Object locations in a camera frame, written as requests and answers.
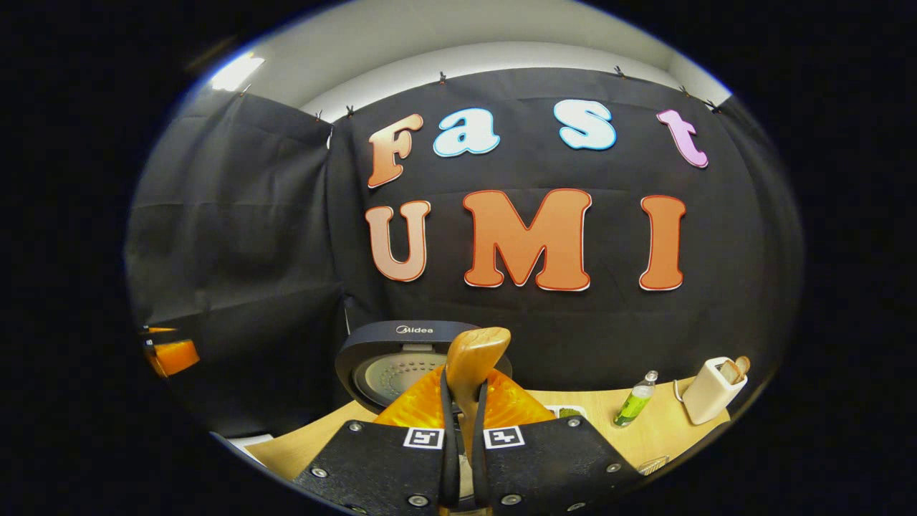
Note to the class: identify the dark grey rice cooker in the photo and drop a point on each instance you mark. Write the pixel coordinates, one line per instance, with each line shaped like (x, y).
(372, 344)

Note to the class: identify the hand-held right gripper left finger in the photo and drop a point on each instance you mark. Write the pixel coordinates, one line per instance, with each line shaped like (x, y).
(449, 469)

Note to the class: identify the white toaster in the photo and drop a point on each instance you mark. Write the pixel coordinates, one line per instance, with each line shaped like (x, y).
(709, 394)

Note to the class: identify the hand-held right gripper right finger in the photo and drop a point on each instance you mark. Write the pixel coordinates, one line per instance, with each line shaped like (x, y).
(478, 469)

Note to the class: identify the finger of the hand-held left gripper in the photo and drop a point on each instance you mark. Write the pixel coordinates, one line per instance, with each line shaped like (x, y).
(161, 330)
(175, 357)

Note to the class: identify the row of black cloth clips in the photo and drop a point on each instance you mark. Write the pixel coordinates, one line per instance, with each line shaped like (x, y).
(442, 77)

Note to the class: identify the wooden spoon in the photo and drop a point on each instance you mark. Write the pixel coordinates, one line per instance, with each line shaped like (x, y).
(476, 358)

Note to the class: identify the green drink bottle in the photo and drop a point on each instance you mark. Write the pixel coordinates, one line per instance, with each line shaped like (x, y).
(634, 405)

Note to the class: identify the toast slice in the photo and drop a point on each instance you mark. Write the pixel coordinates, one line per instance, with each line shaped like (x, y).
(729, 371)
(743, 365)

